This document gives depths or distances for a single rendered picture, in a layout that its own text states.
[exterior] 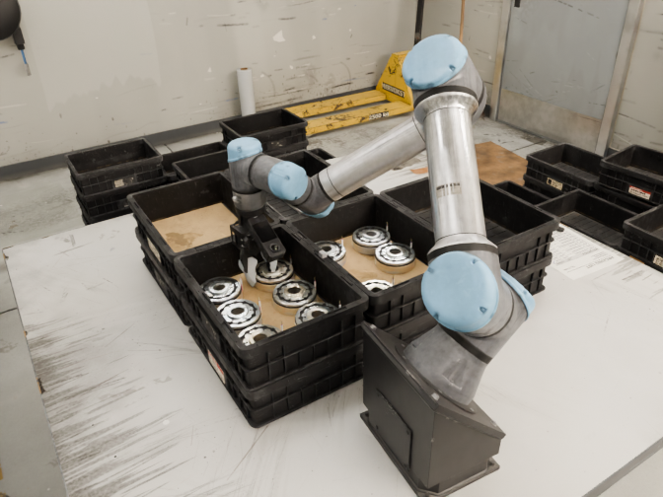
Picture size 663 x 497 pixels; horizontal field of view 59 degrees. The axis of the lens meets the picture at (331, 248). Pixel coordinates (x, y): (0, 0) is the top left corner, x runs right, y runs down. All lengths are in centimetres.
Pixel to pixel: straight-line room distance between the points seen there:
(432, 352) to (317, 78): 430
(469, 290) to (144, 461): 74
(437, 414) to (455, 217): 32
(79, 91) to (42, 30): 44
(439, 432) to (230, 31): 406
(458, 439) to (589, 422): 38
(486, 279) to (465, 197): 16
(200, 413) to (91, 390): 28
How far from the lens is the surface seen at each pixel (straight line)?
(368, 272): 148
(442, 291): 93
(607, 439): 136
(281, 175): 120
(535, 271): 161
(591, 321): 165
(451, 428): 105
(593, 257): 191
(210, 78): 477
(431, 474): 112
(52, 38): 444
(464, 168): 102
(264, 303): 140
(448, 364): 106
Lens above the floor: 167
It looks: 32 degrees down
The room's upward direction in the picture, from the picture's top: 2 degrees counter-clockwise
